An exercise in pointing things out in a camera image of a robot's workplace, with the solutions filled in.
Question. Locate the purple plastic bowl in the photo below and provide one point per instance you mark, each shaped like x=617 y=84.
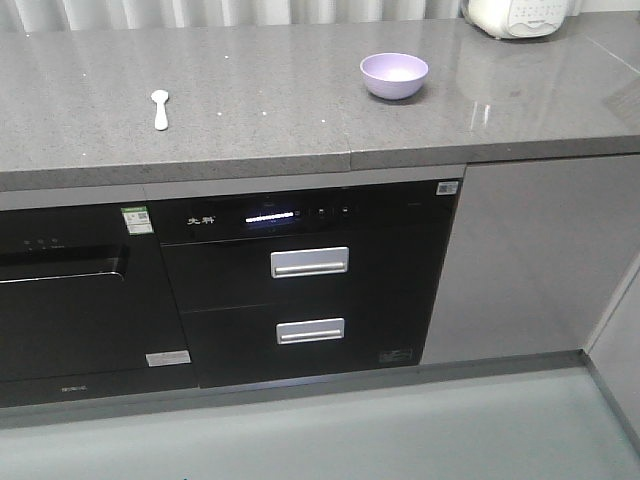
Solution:
x=393 y=76

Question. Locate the mint green plastic spoon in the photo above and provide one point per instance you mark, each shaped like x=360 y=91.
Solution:
x=160 y=98

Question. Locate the black disinfection cabinet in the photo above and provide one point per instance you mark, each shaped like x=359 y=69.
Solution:
x=217 y=254

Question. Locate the white rice cooker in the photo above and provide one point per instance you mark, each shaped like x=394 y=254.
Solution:
x=517 y=19

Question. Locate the white curtain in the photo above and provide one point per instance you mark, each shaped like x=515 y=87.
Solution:
x=80 y=15

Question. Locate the upper silver drawer handle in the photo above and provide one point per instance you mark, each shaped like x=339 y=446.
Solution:
x=309 y=262

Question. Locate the silver drawer handle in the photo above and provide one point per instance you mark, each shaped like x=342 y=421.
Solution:
x=309 y=262
x=310 y=331

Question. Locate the lower silver drawer handle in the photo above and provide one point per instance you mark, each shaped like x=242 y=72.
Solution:
x=310 y=331

